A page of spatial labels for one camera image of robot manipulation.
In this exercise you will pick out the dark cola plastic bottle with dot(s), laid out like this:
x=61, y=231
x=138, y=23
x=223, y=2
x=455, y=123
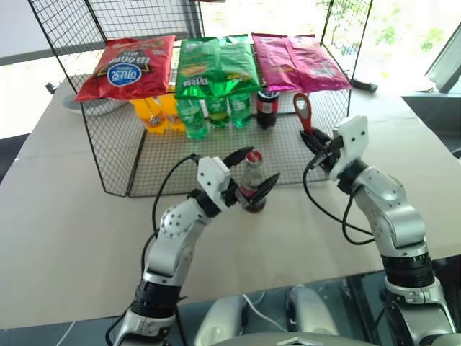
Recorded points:
x=266, y=110

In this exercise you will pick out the small black clamp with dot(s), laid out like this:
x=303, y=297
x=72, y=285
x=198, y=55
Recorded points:
x=51, y=86

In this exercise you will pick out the green soda plastic bottle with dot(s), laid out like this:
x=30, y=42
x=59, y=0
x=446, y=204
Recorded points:
x=217, y=110
x=192, y=120
x=239, y=110

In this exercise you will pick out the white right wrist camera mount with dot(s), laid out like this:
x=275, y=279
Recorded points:
x=351, y=144

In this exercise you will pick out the white bowl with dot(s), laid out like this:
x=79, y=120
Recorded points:
x=97, y=105

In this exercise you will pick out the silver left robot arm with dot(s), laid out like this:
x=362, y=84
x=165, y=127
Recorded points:
x=173, y=230

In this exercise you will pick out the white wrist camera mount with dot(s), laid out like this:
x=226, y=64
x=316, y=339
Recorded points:
x=351, y=144
x=212, y=176

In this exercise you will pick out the red bottle opener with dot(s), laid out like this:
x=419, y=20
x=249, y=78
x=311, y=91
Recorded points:
x=305, y=120

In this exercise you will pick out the magenta chip bag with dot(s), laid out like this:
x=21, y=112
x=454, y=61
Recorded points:
x=299, y=65

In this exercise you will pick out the grey rounded robot leg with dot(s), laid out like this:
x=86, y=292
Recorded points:
x=225, y=319
x=309, y=310

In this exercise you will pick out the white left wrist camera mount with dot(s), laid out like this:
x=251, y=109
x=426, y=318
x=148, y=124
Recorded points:
x=212, y=176

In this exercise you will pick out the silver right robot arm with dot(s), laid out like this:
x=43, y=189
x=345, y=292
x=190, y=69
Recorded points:
x=392, y=216

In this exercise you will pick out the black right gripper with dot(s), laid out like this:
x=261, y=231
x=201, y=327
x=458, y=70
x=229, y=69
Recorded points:
x=328, y=153

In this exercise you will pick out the orange soda plastic bottle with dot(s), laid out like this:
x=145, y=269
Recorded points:
x=172, y=113
x=149, y=115

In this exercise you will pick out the red chip bag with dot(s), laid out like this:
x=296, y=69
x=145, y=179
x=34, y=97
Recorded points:
x=129, y=68

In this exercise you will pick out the green chip bag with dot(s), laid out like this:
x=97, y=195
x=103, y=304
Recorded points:
x=212, y=68

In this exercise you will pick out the glass cola bottle red cap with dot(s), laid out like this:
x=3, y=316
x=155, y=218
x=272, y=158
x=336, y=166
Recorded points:
x=252, y=176

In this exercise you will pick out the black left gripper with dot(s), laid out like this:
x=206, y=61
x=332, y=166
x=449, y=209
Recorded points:
x=236, y=196

